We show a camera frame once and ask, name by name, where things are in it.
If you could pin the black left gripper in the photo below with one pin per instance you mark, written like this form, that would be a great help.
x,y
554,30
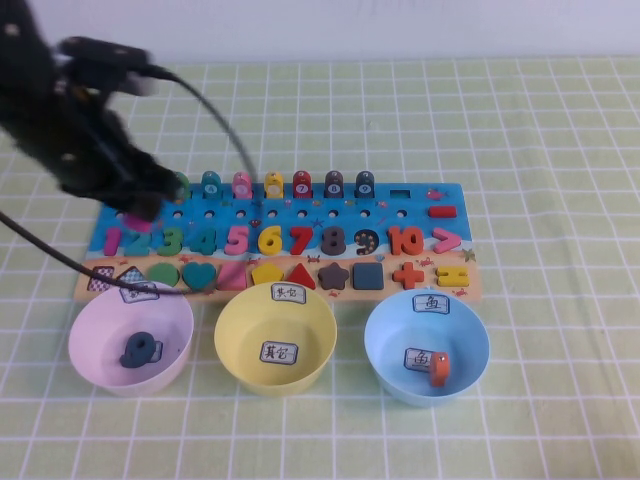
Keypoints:
x,y
95,155

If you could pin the magenta rectangle shape piece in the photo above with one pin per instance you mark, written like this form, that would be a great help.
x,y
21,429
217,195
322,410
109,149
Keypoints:
x,y
139,223

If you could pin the green circle shape piece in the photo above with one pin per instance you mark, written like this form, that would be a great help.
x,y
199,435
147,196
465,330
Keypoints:
x,y
163,274

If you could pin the teal heart shape piece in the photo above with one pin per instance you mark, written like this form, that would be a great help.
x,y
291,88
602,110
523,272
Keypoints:
x,y
200,275

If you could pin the pink trapezoid shape piece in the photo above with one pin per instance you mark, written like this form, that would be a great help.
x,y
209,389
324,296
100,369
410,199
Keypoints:
x,y
231,278

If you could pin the blue wooden puzzle board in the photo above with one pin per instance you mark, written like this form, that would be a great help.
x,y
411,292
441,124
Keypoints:
x,y
285,220

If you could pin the yellow pentagon shape piece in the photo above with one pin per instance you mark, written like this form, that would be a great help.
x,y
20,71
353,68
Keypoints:
x,y
268,275

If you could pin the pink plastic bowl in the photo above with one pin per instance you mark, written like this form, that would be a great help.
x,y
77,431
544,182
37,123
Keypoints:
x,y
100,325

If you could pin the paper label inside pink bowl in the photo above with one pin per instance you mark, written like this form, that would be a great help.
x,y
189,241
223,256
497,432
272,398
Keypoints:
x,y
159,352

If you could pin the yellow plastic bowl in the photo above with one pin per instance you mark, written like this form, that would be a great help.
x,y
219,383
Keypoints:
x,y
240,340

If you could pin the red triangle shape piece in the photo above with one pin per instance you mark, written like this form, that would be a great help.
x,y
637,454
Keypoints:
x,y
300,280

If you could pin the brown star shape piece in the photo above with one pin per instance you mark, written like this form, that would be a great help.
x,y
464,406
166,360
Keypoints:
x,y
334,277

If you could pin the paper label inside yellow bowl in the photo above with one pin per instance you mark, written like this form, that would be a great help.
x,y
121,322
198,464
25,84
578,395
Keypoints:
x,y
278,353

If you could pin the dark blue square piece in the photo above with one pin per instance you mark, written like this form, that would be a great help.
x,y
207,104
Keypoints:
x,y
368,277

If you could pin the orange plus sign piece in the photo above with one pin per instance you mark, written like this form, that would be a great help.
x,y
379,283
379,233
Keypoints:
x,y
409,276

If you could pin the light blue plastic bowl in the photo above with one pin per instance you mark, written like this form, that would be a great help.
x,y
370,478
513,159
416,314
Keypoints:
x,y
385,350

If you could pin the red minus sign piece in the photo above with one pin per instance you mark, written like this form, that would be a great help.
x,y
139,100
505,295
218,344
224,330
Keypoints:
x,y
443,212

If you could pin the pink greater-than sign piece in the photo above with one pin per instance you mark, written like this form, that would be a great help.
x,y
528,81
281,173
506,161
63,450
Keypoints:
x,y
452,241

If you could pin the yellow equals sign piece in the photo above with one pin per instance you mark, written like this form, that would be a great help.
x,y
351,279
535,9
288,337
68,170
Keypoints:
x,y
453,272

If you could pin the paper label inside blue bowl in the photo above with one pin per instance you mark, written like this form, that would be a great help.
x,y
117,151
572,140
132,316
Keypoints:
x,y
417,360

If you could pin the green fish peg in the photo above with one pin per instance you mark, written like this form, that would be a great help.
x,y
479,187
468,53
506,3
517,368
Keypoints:
x,y
184,184

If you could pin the teal number two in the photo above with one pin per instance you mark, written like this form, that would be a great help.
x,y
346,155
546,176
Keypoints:
x,y
141,242

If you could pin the green number three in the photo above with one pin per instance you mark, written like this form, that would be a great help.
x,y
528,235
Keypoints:
x,y
173,242

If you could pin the dark teal fish peg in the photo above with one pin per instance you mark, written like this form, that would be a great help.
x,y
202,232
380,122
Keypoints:
x,y
211,186

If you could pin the magenta number one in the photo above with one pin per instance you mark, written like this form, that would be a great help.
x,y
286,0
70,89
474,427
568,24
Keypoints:
x,y
113,242

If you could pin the teal number four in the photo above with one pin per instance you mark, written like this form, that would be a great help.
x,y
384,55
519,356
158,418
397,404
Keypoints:
x,y
207,244

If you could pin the pink fish peg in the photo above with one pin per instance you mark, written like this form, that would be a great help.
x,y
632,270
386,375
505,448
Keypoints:
x,y
242,187

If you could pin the pink number five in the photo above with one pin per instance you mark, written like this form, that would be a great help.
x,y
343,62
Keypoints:
x,y
236,241

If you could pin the paper label on pink rim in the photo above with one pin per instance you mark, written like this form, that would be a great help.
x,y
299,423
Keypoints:
x,y
142,296

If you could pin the yellow number six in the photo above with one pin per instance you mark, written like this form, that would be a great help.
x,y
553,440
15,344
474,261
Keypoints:
x,y
265,242

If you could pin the yellow fish peg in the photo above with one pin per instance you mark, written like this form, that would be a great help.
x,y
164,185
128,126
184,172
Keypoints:
x,y
274,186

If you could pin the red fish peg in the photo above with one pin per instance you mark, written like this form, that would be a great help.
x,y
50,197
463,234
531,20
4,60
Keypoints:
x,y
302,185

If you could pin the red number seven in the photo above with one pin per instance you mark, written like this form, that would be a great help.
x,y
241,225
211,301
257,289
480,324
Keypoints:
x,y
302,240

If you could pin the loose dark blue number nine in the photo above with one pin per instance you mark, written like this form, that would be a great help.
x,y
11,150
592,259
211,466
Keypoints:
x,y
135,352

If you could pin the paper label on yellow rim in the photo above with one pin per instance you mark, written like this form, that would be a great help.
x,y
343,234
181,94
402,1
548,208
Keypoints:
x,y
288,293

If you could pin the brown fish peg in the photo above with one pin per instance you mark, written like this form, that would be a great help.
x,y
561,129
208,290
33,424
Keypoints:
x,y
334,185

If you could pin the brown number eight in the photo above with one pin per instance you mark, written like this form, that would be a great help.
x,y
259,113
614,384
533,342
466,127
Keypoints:
x,y
334,241

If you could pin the dark blue fish peg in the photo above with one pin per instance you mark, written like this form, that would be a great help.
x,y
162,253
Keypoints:
x,y
365,185

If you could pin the orange number ten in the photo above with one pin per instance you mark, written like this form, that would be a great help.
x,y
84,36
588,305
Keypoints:
x,y
397,241

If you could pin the paper label on blue rim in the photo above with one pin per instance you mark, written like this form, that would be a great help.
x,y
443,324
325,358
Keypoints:
x,y
432,304

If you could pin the orange fish peg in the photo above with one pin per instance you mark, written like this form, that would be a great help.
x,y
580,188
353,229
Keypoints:
x,y
439,370

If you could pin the green checked tablecloth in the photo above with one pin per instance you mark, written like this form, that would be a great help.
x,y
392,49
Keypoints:
x,y
550,150

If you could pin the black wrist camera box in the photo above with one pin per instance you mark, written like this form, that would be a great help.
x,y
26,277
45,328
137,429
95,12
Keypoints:
x,y
100,62

